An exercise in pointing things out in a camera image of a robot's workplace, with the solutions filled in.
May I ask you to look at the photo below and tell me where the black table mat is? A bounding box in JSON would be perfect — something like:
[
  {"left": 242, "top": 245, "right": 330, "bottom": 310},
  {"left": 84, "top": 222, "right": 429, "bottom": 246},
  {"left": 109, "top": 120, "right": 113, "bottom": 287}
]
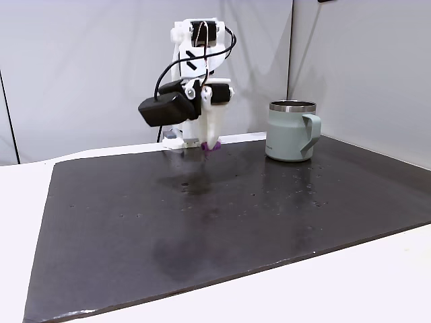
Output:
[{"left": 22, "top": 134, "right": 431, "bottom": 323}]

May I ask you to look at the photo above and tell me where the thin black wall cable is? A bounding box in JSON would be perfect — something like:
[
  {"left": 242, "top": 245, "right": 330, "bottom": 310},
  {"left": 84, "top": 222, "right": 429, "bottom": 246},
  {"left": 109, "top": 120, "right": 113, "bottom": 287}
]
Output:
[{"left": 0, "top": 69, "right": 20, "bottom": 165}]

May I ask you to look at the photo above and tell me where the black camera box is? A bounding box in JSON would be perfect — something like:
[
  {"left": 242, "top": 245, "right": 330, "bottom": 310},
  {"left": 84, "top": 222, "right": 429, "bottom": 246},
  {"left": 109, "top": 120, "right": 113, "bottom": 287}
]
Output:
[{"left": 137, "top": 79, "right": 203, "bottom": 128}]

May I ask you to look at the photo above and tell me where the grey-green mug with steel rim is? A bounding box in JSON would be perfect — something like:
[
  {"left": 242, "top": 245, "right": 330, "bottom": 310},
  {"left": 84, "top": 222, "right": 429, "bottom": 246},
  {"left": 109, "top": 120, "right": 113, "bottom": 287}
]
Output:
[{"left": 265, "top": 99, "right": 323, "bottom": 164}]

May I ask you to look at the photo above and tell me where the black camera cable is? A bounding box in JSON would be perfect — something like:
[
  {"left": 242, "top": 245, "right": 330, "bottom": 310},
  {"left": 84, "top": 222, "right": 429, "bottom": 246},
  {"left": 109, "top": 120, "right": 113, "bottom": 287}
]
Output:
[{"left": 154, "top": 26, "right": 238, "bottom": 143}]

